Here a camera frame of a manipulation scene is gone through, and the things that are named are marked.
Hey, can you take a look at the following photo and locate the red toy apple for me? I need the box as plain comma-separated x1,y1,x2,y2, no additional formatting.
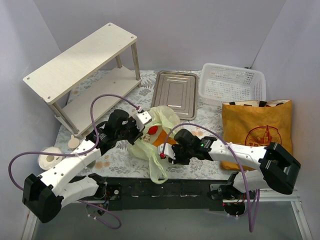
147,125,158,135

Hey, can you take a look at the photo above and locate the light green plastic grocery bag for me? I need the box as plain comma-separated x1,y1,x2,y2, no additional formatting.
127,105,181,184

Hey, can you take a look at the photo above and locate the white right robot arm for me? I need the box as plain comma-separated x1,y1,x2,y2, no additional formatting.
158,129,301,200

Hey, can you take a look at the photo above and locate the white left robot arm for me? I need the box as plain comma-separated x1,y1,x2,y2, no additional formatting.
22,109,152,223

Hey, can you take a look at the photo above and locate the long orange toy bread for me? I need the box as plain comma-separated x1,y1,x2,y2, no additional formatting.
153,130,177,147

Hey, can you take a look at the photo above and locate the small round wooden spoon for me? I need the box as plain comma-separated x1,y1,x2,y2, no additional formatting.
67,135,80,149

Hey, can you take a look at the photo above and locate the stainless steel tray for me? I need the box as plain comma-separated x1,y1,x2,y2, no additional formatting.
151,71,198,120

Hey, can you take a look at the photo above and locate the white plastic perforated basket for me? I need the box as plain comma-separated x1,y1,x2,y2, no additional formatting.
198,63,266,106

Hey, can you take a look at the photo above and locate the mustard yellow tote bag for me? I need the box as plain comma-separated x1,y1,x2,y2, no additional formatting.
220,99,294,171

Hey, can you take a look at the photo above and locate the white wooden two-tier shelf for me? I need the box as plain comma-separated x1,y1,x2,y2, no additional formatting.
23,22,142,136

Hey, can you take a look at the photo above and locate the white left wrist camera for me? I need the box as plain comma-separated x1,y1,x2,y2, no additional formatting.
133,111,152,132

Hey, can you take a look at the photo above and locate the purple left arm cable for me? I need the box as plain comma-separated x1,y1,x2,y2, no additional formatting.
8,93,143,229

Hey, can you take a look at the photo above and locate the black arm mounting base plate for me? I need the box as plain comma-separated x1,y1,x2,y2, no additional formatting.
83,177,227,211

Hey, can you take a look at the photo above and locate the aluminium frame rail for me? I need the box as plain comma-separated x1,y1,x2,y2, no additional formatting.
22,189,312,240

